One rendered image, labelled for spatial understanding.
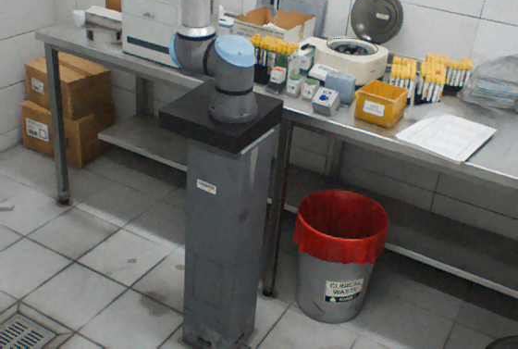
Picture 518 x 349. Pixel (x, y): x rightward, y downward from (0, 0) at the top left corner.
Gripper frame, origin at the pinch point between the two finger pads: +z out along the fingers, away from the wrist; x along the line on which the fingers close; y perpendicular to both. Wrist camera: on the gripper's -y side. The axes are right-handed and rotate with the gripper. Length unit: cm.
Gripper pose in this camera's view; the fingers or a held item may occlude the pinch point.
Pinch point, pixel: (276, 13)
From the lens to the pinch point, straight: 227.9
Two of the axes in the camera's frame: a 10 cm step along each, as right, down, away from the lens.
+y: -8.7, -3.0, 3.9
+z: -0.8, 8.7, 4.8
